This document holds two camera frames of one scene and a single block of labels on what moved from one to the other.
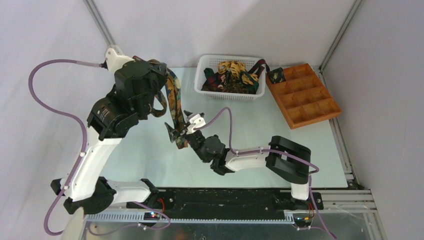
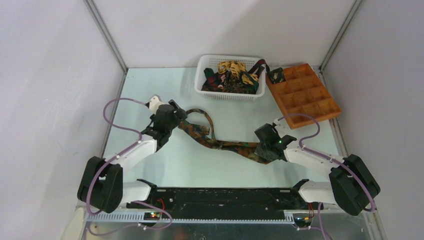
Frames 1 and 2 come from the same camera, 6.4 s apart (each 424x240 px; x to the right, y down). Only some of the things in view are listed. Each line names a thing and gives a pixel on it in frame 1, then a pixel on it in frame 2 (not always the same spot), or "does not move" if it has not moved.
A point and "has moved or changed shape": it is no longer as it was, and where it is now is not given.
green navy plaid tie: x=209 y=73 does not move
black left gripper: x=157 y=69 → x=179 y=115
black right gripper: x=185 y=135 → x=260 y=151
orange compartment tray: x=303 y=98 does not move
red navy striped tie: x=261 y=69 does not move
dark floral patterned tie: x=173 y=88 has moved or changed shape
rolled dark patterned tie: x=276 y=75 does not move
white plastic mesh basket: x=210 y=61 does not move
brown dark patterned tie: x=228 y=85 does not move
